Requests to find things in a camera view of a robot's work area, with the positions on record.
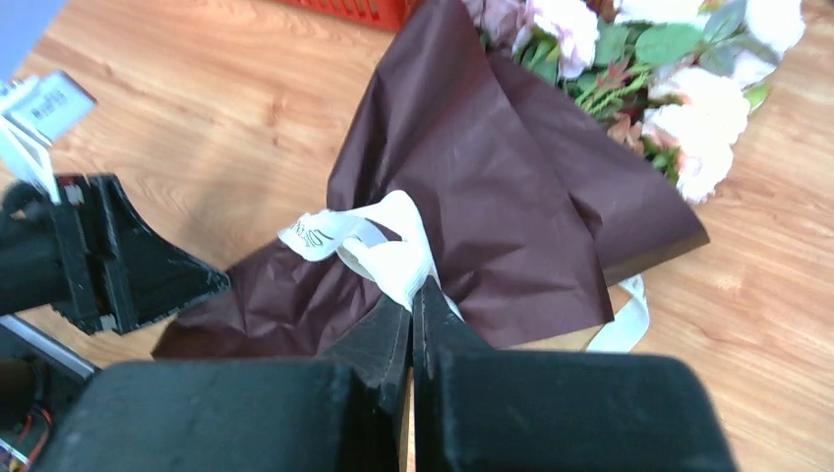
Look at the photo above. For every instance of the white printed ribbon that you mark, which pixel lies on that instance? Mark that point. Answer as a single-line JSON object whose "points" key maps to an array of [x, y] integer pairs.
{"points": [[386, 243]]}

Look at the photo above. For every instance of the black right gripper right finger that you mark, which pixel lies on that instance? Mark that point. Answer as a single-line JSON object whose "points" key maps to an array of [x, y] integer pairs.
{"points": [[478, 408]]}

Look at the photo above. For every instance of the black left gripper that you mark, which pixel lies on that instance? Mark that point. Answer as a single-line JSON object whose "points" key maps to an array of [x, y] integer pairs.
{"points": [[93, 259]]}

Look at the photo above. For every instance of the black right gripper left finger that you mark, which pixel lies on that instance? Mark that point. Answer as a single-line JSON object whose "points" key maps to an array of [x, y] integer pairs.
{"points": [[338, 411]]}

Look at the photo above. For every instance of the pink flower bouquet brown wrap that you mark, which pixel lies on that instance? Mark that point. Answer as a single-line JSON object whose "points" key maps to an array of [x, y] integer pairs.
{"points": [[532, 211]]}

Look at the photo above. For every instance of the red plastic shopping basket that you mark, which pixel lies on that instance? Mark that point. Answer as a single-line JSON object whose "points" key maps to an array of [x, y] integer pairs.
{"points": [[388, 15]]}

